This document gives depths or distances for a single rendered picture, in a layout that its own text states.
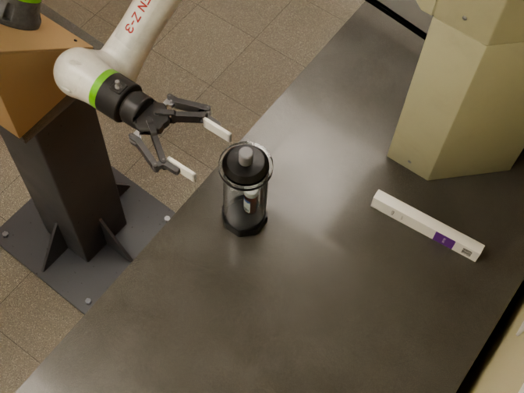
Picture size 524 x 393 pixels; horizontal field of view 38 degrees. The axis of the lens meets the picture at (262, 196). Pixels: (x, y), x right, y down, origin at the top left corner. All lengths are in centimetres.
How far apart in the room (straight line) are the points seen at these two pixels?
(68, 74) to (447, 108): 78
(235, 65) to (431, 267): 166
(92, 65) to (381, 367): 87
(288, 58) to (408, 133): 152
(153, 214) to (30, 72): 112
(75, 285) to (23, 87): 106
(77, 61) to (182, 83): 144
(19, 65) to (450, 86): 90
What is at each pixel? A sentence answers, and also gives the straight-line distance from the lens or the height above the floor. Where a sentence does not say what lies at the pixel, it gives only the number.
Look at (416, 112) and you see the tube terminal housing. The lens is 163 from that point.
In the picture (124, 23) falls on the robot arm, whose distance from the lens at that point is 175.
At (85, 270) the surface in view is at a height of 1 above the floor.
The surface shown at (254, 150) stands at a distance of 149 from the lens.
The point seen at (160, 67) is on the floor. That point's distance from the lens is 313.
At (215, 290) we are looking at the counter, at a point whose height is 94.
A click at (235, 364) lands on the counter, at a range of 156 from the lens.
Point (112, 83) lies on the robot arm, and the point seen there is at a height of 116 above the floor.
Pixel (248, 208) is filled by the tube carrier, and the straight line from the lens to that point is 155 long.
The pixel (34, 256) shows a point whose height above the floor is 1.
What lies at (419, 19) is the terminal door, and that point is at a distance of 194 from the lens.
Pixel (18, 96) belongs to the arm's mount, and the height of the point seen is 106.
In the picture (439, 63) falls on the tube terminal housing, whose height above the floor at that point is 131.
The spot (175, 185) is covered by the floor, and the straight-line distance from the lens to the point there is 281.
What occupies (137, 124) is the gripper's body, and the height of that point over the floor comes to 113.
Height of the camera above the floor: 243
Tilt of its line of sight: 61 degrees down
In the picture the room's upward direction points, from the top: 4 degrees clockwise
